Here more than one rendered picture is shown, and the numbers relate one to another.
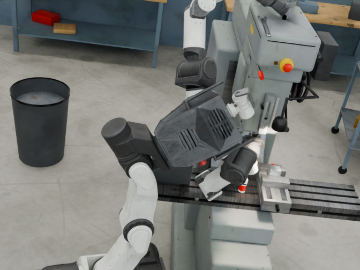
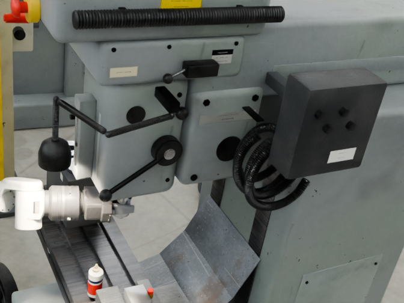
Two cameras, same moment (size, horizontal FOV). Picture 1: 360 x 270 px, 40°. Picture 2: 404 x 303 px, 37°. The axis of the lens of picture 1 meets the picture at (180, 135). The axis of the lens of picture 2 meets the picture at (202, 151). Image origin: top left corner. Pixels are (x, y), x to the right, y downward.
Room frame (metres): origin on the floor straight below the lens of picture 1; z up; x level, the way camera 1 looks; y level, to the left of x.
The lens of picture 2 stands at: (1.84, -1.60, 2.19)
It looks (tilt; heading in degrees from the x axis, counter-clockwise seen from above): 31 degrees down; 63
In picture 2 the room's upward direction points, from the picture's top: 10 degrees clockwise
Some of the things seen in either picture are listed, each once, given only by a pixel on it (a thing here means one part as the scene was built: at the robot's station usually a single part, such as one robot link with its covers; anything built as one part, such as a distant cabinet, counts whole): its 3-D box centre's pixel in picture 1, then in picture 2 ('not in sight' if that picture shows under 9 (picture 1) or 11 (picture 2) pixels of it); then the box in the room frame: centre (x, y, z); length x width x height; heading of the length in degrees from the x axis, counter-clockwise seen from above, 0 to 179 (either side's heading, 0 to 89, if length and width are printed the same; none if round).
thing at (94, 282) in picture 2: (243, 182); (95, 279); (2.20, -0.39, 0.97); 0.04 x 0.04 x 0.11
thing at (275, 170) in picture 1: (274, 172); (136, 302); (2.27, -0.55, 1.03); 0.06 x 0.05 x 0.06; 93
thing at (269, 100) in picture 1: (265, 113); (83, 137); (2.14, -0.40, 1.45); 0.04 x 0.04 x 0.21; 5
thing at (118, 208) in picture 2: not in sight; (122, 210); (2.25, -0.42, 1.23); 0.06 x 0.02 x 0.03; 171
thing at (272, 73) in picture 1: (272, 57); (154, 39); (2.30, -0.39, 1.68); 0.34 x 0.24 x 0.10; 5
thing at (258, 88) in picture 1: (263, 98); (130, 122); (2.26, -0.39, 1.47); 0.21 x 0.19 x 0.32; 95
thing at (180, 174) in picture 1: (171, 162); (74, 181); (2.23, 0.02, 1.02); 0.22 x 0.12 x 0.20; 97
